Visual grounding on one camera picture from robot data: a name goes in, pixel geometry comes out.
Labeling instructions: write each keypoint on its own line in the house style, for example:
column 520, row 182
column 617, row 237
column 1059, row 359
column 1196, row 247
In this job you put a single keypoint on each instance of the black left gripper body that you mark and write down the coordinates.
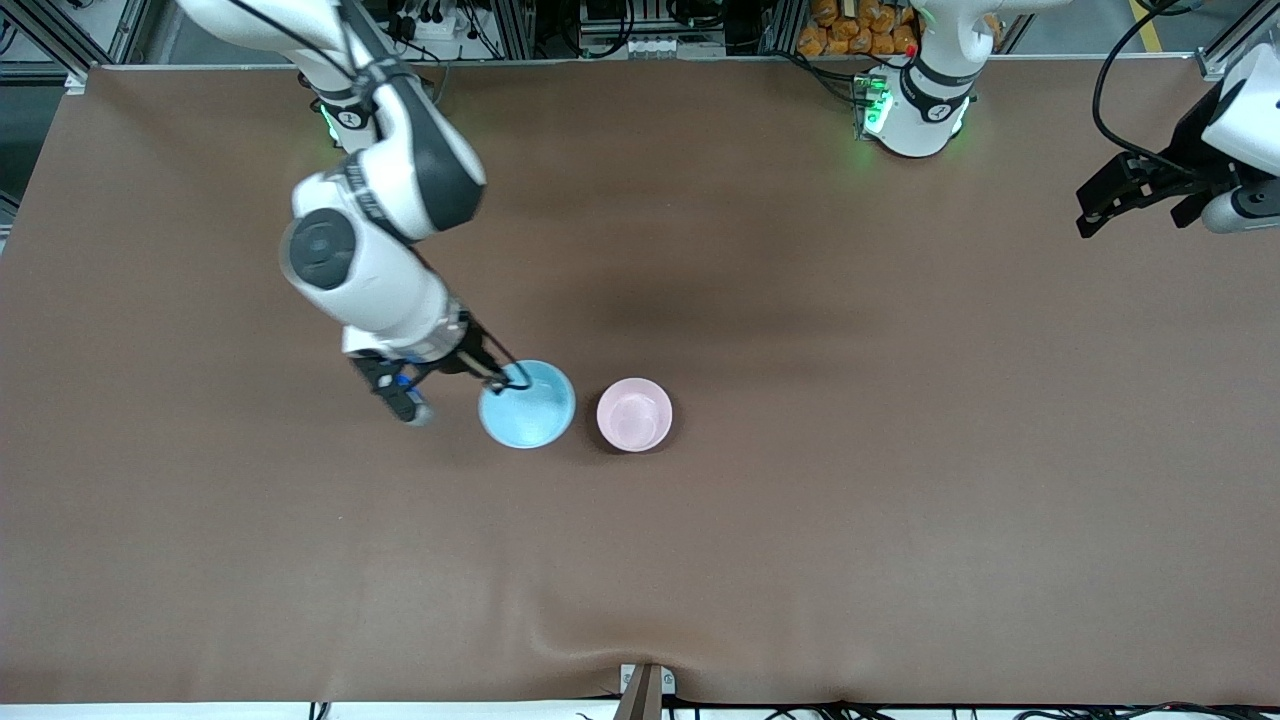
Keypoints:
column 1187, row 150

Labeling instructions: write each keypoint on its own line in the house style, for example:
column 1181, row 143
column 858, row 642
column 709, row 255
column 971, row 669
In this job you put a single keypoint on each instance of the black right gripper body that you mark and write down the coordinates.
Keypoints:
column 477, row 355

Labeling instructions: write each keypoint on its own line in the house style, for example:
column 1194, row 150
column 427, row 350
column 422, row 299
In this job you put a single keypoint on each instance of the blue bowl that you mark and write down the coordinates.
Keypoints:
column 535, row 415

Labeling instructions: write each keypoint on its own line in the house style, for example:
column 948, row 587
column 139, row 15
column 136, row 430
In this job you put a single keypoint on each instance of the pink bowl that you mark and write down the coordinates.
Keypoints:
column 635, row 415

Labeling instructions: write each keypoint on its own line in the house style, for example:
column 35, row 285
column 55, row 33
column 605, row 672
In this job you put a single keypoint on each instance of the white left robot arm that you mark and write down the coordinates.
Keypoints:
column 920, row 120

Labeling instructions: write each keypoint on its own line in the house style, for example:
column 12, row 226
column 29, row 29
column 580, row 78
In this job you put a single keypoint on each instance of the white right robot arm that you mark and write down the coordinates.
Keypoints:
column 390, row 290

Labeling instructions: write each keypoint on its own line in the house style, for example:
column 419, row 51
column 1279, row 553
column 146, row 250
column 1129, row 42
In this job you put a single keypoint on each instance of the brown table cover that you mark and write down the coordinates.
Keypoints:
column 640, row 560

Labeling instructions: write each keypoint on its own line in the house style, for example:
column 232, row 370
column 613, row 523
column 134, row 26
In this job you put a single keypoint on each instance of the orange packaged goods pile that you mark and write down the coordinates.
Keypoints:
column 840, row 30

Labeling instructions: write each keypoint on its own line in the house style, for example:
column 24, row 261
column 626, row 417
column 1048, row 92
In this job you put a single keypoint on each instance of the white power strip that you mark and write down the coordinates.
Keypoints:
column 430, row 25

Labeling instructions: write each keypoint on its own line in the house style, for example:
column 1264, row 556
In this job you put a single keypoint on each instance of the white terminal block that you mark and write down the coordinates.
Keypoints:
column 660, row 47

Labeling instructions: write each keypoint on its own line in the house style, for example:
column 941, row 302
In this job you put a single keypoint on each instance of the black electronics unit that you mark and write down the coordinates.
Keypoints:
column 650, row 15

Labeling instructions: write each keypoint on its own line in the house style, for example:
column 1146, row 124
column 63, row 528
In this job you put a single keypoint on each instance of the aluminium frame profile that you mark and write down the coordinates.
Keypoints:
column 75, row 78
column 1215, row 62

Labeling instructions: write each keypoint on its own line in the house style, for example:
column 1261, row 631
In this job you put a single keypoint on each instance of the aluminium frame post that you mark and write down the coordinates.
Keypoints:
column 515, row 30

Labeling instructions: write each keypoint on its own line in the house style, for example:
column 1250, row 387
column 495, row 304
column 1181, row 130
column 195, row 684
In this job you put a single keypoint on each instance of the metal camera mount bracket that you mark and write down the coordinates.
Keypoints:
column 645, row 695

